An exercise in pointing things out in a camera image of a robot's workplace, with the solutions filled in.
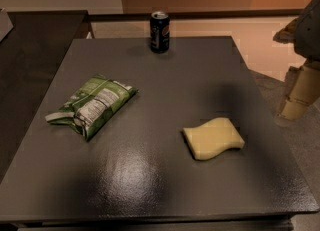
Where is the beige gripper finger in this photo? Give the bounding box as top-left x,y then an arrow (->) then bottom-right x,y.
275,59 -> 320,126

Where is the dark blue pepsi can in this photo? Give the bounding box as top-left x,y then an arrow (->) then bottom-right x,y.
150,11 -> 170,53

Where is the yellow wavy sponge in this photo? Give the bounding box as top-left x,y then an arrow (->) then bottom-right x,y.
183,117 -> 245,160

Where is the green chip bag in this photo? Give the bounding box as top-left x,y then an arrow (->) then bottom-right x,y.
45,74 -> 138,141

